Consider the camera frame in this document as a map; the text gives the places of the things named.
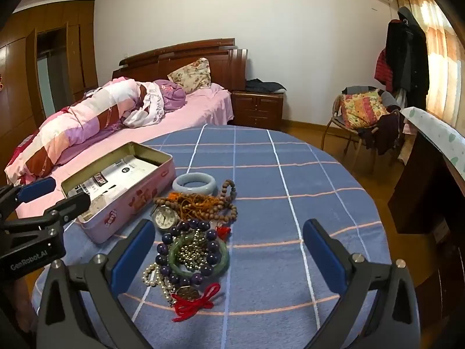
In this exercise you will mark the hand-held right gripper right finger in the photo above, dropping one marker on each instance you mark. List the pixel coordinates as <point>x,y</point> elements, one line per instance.
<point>323,258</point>

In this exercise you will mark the pink patchwork quilt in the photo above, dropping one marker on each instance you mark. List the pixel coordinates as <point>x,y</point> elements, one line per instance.
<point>90,112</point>

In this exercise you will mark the dark maroon garment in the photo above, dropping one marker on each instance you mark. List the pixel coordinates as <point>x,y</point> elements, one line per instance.
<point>385,131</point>

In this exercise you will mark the silver wristwatch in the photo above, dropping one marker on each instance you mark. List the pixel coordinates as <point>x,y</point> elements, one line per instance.
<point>164,219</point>

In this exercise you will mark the printed papers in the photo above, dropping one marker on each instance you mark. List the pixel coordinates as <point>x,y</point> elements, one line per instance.
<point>120,174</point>

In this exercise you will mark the pink tin box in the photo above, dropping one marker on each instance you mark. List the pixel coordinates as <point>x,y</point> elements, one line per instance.
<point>138,203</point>

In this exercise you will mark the light blue bangle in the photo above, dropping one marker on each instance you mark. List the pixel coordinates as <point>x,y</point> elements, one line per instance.
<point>178,187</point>

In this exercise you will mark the black hanging coat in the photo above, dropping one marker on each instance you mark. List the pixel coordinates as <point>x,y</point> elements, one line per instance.
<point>407,58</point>

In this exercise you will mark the brown wooden wardrobe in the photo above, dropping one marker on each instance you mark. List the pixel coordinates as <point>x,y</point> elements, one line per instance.
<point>80,54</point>

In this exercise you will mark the floral pillow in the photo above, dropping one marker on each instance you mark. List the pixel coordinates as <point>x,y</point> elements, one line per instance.
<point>192,74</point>

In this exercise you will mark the blue plaid tablecloth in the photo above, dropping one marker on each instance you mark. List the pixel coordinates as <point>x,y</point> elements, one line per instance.
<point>269,174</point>

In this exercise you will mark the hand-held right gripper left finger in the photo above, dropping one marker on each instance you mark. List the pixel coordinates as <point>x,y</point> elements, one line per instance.
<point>132,251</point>

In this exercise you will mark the wooden nightstand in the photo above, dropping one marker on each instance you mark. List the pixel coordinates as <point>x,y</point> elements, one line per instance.
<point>258,111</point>

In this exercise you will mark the metal frame chair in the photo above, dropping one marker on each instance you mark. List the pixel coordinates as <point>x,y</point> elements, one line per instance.
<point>332,123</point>

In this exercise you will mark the dark wooden desk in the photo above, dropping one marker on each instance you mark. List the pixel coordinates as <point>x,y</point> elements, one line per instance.
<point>417,189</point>

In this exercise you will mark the red hanging jacket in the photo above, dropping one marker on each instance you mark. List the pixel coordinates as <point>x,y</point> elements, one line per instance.
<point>385,71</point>

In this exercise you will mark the small red tassel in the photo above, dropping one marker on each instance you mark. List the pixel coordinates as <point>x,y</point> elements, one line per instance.
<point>222,231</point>

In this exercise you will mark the green jade bangle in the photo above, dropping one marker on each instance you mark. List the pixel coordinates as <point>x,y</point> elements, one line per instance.
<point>174,258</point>

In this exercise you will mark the colourful patterned cushion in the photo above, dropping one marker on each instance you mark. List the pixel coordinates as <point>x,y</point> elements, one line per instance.
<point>363,109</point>

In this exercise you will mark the purple garment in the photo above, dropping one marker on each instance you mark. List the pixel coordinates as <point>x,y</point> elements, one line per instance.
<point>174,96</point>

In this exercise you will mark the wooden bed with pink sheet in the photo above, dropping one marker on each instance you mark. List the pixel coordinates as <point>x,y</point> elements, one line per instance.
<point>196,112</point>

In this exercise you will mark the dark folded clothes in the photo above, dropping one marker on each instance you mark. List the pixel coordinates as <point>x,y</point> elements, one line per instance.
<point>263,86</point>

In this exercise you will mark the white dotted desk cover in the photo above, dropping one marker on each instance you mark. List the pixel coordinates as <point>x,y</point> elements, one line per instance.
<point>436,131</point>

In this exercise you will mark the patterned curtain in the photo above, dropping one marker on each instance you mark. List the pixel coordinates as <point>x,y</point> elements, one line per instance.
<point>441,43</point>

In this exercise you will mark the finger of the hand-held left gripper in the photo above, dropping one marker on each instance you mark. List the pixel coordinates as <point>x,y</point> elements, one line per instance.
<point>72,205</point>
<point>36,188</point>

